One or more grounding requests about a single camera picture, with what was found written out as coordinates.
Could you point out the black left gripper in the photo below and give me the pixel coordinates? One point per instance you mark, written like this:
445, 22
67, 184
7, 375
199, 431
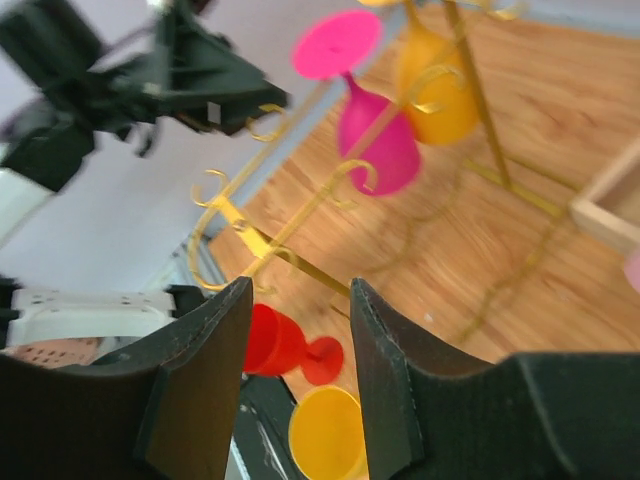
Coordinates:
187, 74

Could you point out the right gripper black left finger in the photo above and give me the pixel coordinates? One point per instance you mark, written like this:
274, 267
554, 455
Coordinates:
162, 407

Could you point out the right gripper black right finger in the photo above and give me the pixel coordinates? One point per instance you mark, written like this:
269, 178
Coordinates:
432, 411

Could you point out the pink plastic wine glass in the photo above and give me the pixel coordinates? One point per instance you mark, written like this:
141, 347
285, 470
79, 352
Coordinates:
333, 47

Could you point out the yellow wine glass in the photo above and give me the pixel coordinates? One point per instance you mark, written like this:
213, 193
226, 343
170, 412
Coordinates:
432, 87
326, 436

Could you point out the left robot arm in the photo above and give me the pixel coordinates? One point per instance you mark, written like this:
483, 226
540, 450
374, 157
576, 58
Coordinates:
111, 231

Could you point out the yellow wine glass front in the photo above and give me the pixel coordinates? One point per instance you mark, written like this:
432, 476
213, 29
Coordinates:
326, 436

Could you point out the red plastic wine glass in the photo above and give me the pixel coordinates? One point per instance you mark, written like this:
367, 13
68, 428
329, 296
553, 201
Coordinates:
277, 345

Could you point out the pink t-shirt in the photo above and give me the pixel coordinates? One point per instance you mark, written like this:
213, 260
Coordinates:
632, 270

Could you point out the wooden clothes stand base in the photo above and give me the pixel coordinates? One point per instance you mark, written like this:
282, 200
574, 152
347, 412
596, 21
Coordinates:
608, 208

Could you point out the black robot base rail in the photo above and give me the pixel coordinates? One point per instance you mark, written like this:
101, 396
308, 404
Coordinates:
259, 446

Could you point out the gold wire glass rack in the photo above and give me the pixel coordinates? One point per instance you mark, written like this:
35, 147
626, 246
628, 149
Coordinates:
263, 248

